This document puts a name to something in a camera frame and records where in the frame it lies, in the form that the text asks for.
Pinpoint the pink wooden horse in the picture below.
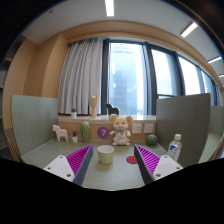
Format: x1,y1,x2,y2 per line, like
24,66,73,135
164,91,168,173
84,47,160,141
52,125,68,140

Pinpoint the small potted plant on sill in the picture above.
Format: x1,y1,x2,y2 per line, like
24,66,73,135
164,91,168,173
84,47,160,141
71,108,77,119

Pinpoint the white wall socket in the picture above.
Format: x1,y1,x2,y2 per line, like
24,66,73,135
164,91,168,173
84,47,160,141
144,124,154,133

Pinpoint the white grey curtain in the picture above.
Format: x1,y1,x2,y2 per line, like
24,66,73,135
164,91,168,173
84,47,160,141
58,37,103,115

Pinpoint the wooden hand sculpture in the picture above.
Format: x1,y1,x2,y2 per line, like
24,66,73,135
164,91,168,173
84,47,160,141
89,94,98,118

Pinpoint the green partition panel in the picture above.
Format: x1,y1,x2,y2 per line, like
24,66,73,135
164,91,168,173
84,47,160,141
11,95,58,156
156,93,211,167

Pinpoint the left green partition panel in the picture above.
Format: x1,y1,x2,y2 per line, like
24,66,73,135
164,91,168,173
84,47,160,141
11,95,58,156

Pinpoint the pale yellow paper cup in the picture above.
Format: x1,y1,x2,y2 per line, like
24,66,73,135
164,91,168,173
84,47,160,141
97,145,114,165

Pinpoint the round green cactus figure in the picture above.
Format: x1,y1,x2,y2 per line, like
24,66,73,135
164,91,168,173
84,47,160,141
146,134,157,146

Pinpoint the clear plastic water bottle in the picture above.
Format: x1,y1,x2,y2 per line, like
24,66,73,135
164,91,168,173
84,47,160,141
168,134,182,161

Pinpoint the hamster plush toy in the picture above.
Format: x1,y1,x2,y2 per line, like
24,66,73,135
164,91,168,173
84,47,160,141
109,114,133,146

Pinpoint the right green partition panel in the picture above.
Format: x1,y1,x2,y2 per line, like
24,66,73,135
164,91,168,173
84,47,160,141
156,93,211,167

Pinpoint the red round coaster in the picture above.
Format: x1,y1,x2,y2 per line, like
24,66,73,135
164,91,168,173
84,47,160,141
126,156,137,164

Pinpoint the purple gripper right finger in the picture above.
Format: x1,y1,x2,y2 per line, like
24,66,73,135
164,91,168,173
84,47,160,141
134,144,182,185

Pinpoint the tall green cactus figure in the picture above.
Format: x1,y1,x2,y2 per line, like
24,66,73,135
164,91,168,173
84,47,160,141
80,121,90,143

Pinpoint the small potted plant on table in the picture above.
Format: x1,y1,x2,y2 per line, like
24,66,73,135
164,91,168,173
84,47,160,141
72,131,78,143

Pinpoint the purple number seven disc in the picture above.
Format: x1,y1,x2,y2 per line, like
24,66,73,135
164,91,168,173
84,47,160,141
97,126,110,139

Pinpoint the black horse figure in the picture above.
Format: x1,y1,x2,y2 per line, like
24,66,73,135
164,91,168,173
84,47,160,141
106,103,120,115

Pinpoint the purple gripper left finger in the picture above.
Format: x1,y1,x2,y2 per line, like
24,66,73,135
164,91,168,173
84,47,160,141
44,145,93,186

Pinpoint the white wall switch plate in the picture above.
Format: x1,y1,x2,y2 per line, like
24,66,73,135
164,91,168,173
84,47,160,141
132,124,142,134

